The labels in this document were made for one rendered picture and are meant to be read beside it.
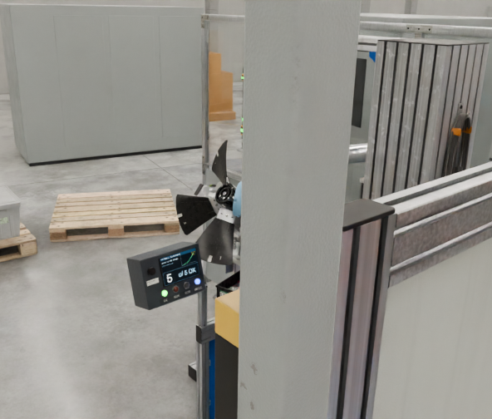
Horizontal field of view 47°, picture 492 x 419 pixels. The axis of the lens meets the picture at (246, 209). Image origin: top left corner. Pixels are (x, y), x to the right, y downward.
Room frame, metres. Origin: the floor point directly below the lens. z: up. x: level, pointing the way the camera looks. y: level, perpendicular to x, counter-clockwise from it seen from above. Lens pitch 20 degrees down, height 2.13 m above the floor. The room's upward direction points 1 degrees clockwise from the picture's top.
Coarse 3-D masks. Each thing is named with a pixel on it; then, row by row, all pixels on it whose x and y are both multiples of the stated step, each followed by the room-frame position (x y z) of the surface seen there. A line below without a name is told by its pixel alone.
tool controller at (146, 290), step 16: (144, 256) 1.91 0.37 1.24; (160, 256) 1.90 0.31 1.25; (176, 256) 1.94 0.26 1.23; (192, 256) 1.98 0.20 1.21; (144, 272) 1.84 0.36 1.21; (160, 272) 1.88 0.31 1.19; (176, 272) 1.92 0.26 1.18; (192, 272) 1.96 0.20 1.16; (144, 288) 1.83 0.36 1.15; (160, 288) 1.86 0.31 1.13; (192, 288) 1.94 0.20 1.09; (144, 304) 1.84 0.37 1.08; (160, 304) 1.84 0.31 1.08
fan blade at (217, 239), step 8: (216, 224) 2.65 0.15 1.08; (224, 224) 2.66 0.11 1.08; (232, 224) 2.67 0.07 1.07; (208, 232) 2.63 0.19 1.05; (216, 232) 2.63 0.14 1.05; (224, 232) 2.64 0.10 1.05; (232, 232) 2.65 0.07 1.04; (200, 240) 2.61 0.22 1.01; (208, 240) 2.60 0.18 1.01; (216, 240) 2.60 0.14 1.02; (224, 240) 2.61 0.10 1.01; (232, 240) 2.61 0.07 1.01; (200, 248) 2.58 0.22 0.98; (208, 248) 2.58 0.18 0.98; (216, 248) 2.58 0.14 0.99; (224, 248) 2.58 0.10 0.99; (232, 248) 2.59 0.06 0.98; (200, 256) 2.55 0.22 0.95; (208, 256) 2.55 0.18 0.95; (216, 256) 2.55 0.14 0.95; (224, 256) 2.55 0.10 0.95; (232, 256) 2.55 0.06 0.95; (224, 264) 2.52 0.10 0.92
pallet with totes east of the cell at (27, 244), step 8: (24, 232) 4.73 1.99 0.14; (0, 240) 4.53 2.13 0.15; (8, 240) 4.53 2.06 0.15; (16, 240) 4.54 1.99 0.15; (24, 240) 4.54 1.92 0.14; (32, 240) 4.57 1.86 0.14; (0, 248) 4.41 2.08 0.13; (24, 248) 4.52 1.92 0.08; (32, 248) 4.56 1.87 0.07; (0, 256) 4.47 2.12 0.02; (8, 256) 4.48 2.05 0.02; (16, 256) 4.49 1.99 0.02; (24, 256) 4.52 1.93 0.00
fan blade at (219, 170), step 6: (222, 144) 3.03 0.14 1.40; (222, 150) 2.99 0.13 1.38; (216, 156) 3.05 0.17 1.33; (222, 156) 2.96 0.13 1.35; (216, 162) 3.03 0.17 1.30; (222, 162) 2.94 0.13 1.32; (216, 168) 3.02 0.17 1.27; (222, 168) 2.92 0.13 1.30; (216, 174) 3.02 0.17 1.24; (222, 174) 2.91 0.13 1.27; (222, 180) 2.92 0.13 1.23
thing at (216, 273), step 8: (208, 176) 4.08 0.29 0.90; (216, 176) 4.00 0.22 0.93; (208, 184) 4.08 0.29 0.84; (216, 184) 4.00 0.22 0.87; (232, 184) 3.86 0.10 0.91; (208, 224) 4.08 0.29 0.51; (208, 264) 4.08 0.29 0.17; (216, 264) 4.00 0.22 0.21; (208, 272) 4.08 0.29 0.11; (216, 272) 4.00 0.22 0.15; (224, 272) 3.92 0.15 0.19; (232, 272) 3.85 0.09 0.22; (216, 280) 4.00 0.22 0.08
